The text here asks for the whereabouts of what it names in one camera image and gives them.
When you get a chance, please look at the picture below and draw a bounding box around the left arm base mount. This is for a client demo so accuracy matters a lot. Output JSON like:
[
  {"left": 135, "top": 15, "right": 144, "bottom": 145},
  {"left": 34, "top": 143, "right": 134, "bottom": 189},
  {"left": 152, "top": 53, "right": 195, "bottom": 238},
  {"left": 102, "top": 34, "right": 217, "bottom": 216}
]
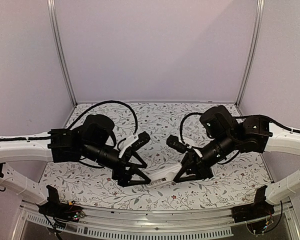
[{"left": 38, "top": 185, "right": 85, "bottom": 222}]

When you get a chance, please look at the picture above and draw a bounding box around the left aluminium frame post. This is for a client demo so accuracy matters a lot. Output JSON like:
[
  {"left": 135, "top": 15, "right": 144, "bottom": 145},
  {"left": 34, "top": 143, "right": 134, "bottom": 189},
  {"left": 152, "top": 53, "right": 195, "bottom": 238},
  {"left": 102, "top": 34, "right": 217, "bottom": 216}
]
[{"left": 46, "top": 0, "right": 78, "bottom": 107}]

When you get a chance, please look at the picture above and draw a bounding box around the right black sleeved cable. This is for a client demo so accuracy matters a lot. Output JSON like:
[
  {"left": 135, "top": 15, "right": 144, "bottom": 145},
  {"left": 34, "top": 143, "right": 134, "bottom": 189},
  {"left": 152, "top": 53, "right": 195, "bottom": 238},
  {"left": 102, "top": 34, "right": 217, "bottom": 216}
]
[{"left": 180, "top": 112, "right": 206, "bottom": 146}]

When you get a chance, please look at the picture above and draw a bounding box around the front aluminium rail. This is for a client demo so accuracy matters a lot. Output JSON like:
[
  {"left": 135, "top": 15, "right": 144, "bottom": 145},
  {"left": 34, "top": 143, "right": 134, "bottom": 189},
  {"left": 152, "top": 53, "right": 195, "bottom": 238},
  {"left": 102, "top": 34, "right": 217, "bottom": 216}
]
[{"left": 11, "top": 200, "right": 300, "bottom": 240}]

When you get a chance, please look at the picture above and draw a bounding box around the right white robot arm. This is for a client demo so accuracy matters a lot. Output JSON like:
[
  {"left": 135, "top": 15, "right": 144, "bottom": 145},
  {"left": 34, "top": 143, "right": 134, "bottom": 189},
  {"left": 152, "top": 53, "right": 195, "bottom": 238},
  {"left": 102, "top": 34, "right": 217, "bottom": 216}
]
[{"left": 166, "top": 105, "right": 300, "bottom": 183}]

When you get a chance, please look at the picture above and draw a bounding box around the left black sleeved cable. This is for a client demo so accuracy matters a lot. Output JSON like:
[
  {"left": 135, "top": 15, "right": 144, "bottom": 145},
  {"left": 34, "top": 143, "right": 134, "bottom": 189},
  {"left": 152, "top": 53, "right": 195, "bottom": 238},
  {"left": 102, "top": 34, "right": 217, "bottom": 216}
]
[{"left": 67, "top": 100, "right": 139, "bottom": 137}]

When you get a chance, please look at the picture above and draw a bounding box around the right aluminium frame post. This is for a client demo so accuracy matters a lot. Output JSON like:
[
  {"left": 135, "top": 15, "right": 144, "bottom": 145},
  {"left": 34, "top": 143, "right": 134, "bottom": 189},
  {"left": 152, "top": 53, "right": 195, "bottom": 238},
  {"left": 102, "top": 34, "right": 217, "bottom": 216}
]
[{"left": 235, "top": 0, "right": 265, "bottom": 108}]

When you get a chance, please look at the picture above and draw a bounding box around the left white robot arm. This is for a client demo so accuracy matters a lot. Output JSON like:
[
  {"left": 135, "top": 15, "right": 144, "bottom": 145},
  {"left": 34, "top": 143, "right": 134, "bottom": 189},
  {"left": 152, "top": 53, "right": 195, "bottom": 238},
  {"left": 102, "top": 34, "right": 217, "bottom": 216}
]
[{"left": 0, "top": 114, "right": 151, "bottom": 217}]

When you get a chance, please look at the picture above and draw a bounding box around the floral patterned table mat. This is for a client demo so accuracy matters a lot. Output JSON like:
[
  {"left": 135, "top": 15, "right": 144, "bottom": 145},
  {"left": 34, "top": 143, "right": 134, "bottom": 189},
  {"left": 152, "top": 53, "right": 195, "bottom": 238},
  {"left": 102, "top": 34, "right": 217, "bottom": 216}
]
[{"left": 40, "top": 103, "right": 272, "bottom": 211}]

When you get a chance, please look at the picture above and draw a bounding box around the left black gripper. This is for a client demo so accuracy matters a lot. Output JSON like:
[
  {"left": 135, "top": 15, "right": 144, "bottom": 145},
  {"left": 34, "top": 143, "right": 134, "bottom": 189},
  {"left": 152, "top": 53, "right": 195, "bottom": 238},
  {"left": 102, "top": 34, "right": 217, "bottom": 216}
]
[{"left": 82, "top": 141, "right": 152, "bottom": 188}]

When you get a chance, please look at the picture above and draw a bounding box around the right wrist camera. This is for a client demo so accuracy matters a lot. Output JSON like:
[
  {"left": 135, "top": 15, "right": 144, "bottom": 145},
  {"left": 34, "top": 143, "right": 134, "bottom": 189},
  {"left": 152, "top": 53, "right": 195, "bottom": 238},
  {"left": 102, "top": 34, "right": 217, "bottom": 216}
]
[{"left": 166, "top": 135, "right": 203, "bottom": 158}]

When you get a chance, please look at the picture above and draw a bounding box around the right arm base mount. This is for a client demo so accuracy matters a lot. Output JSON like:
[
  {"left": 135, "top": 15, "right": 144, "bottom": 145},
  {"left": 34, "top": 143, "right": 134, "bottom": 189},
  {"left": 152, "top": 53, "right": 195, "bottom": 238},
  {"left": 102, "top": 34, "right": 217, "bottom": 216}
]
[{"left": 231, "top": 185, "right": 275, "bottom": 223}]

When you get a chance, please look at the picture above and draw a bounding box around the white remote control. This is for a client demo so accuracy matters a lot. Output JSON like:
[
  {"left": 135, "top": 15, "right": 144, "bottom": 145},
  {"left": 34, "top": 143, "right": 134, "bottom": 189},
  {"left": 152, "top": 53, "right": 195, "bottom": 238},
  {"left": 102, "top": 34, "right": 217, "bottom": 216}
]
[{"left": 145, "top": 163, "right": 182, "bottom": 189}]

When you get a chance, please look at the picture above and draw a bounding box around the aluminium frame post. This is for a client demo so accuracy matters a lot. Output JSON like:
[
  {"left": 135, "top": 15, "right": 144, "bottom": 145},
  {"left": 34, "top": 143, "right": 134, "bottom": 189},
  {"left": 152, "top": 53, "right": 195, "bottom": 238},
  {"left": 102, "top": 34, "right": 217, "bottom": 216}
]
[
  {"left": 46, "top": 0, "right": 78, "bottom": 107},
  {"left": 235, "top": 0, "right": 265, "bottom": 108}
]

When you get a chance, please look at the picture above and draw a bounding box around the black sleeved cable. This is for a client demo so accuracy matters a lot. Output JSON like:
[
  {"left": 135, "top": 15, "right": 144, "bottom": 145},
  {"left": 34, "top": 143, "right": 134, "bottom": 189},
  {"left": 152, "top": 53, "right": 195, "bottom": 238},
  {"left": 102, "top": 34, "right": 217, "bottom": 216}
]
[
  {"left": 67, "top": 100, "right": 139, "bottom": 137},
  {"left": 180, "top": 112, "right": 206, "bottom": 146}
]

